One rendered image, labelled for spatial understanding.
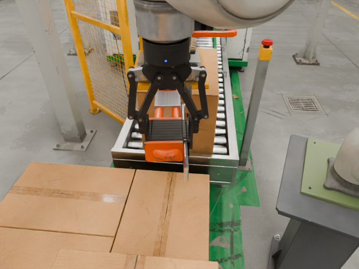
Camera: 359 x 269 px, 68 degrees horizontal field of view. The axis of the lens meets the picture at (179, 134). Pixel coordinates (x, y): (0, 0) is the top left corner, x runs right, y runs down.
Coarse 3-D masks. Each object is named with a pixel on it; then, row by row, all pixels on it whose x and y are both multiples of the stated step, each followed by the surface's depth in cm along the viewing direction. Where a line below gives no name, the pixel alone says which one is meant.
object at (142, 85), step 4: (140, 52) 118; (136, 60) 111; (136, 64) 109; (148, 80) 97; (140, 84) 95; (144, 84) 95; (148, 84) 95; (140, 88) 95; (144, 88) 95; (148, 88) 95
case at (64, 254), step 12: (60, 252) 66; (72, 252) 66; (84, 252) 66; (96, 252) 66; (108, 252) 66; (60, 264) 64; (72, 264) 64; (84, 264) 64; (96, 264) 64; (108, 264) 64; (120, 264) 64; (132, 264) 64; (144, 264) 64; (156, 264) 64; (168, 264) 64; (180, 264) 64; (192, 264) 64; (204, 264) 64; (216, 264) 64
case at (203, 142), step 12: (204, 60) 156; (216, 60) 156; (216, 72) 144; (216, 84) 133; (144, 96) 129; (180, 96) 127; (192, 96) 126; (216, 96) 125; (216, 108) 129; (204, 120) 135; (204, 132) 139; (204, 144) 145
